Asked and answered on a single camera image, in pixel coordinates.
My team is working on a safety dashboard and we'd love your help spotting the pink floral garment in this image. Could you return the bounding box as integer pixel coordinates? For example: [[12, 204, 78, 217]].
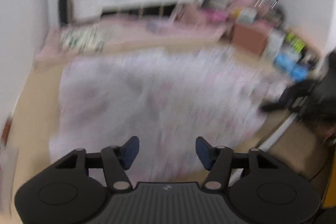
[[49, 48, 288, 184]]

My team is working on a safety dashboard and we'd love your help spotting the blue plastic bag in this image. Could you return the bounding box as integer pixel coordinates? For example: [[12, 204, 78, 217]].
[[274, 53, 308, 82]]

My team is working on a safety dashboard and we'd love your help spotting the neon yellow green item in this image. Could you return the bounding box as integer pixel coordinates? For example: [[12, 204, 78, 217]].
[[285, 32, 306, 53]]

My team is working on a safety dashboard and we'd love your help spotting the white printed carton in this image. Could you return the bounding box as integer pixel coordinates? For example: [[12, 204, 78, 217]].
[[262, 30, 285, 61]]

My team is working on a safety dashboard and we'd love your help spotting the terracotta cardboard box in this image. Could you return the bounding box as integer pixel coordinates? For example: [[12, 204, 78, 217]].
[[231, 23, 270, 56]]

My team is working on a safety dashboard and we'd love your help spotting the magenta flat box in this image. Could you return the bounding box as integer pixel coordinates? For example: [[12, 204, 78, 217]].
[[201, 9, 229, 22]]

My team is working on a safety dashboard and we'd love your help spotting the pink fleece blanket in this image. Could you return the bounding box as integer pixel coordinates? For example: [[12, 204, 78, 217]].
[[35, 4, 228, 64]]

